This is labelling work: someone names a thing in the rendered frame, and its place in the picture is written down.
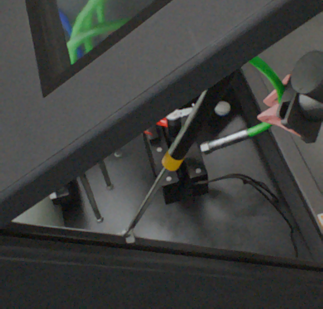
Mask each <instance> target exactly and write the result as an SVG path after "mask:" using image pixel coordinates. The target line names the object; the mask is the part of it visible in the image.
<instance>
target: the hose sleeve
mask: <svg viewBox="0 0 323 309"><path fill-rule="evenodd" d="M247 130H248V128H247V129H243V130H240V131H237V132H234V133H232V134H228V135H226V136H225V137H220V138H218V139H215V140H213V141H210V142H209V144H208V146H209V149H210V150H212V151H214V150H217V149H221V148H224V147H227V146H230V145H233V144H234V143H238V142H241V141H245V140H247V139H250V138H251V137H249V135H248V132H247Z"/></svg>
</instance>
